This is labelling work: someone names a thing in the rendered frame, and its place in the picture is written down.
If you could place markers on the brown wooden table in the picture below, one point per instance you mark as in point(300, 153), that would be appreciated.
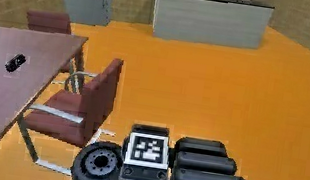
point(4, 97)

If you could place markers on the dark red chair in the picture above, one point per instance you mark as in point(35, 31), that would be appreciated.
point(75, 113)
point(49, 22)

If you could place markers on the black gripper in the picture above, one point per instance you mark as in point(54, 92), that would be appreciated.
point(98, 167)

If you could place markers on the grey kitchen counter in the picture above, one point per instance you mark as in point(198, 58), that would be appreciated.
point(211, 20)

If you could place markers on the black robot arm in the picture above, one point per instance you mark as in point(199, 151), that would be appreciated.
point(204, 179)

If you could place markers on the black remote control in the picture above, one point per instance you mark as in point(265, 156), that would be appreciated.
point(15, 62)

